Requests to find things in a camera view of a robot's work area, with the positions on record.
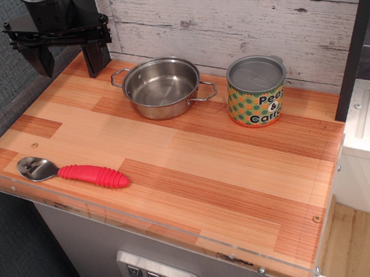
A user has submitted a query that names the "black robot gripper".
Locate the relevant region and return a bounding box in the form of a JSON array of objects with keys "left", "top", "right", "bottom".
[{"left": 1, "top": 0, "right": 111, "bottom": 78}]

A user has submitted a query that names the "stainless steel pot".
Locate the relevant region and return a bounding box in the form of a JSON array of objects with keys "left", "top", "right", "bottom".
[{"left": 111, "top": 56, "right": 218, "bottom": 120}]

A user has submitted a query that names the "peas and carrots can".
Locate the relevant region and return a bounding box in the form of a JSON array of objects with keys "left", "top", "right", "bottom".
[{"left": 226, "top": 55, "right": 286, "bottom": 128}]

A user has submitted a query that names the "clear acrylic edge guard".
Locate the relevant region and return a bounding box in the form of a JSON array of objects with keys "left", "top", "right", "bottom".
[{"left": 0, "top": 120, "right": 343, "bottom": 277}]

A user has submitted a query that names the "grey toy fridge cabinet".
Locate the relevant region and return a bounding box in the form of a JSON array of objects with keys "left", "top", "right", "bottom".
[{"left": 32, "top": 170, "right": 290, "bottom": 277}]

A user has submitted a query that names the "red handled metal spoon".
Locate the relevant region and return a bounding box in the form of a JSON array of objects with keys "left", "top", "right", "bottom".
[{"left": 17, "top": 157, "right": 130, "bottom": 188}]

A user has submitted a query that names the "dark right upright post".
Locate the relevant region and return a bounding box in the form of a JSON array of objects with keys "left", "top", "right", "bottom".
[{"left": 334, "top": 0, "right": 370, "bottom": 123}]

